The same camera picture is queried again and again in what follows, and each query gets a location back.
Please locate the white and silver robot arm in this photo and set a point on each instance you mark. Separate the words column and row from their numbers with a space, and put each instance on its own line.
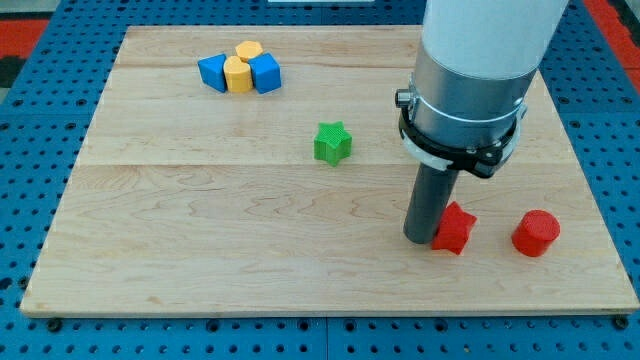
column 464, row 104

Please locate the green star block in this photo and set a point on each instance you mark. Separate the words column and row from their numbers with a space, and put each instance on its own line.
column 332, row 143

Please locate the red star block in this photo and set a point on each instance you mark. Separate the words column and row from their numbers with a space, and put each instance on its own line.
column 454, row 230

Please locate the wooden board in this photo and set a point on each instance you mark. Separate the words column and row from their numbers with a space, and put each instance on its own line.
column 187, row 202

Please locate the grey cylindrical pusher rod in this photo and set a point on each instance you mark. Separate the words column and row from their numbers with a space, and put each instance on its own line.
column 430, row 196

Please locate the blue cube block right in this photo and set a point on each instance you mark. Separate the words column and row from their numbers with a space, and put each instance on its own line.
column 265, row 73

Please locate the yellow cylinder block front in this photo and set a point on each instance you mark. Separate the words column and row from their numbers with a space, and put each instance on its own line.
column 238, row 75

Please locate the yellow hexagon block back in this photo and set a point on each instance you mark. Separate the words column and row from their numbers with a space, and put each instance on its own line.
column 248, row 50

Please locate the blue block left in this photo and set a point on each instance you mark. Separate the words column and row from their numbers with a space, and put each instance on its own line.
column 212, row 72

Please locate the red cylinder block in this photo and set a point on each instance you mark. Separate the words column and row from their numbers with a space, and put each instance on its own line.
column 535, row 233

